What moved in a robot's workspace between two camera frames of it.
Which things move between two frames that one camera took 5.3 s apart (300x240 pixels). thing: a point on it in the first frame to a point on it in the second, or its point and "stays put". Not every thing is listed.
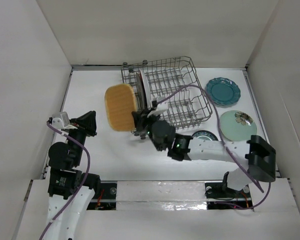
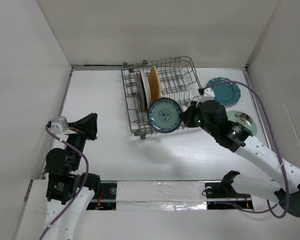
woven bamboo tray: x=120 y=102 to x=155 y=88
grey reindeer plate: x=139 y=94 stays put
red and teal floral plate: x=145 y=89 stays put
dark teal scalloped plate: x=223 y=91 stays put
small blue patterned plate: x=203 y=135 to x=165 y=115
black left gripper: x=86 y=123 stays put
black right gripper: x=141 y=118 to x=188 y=115
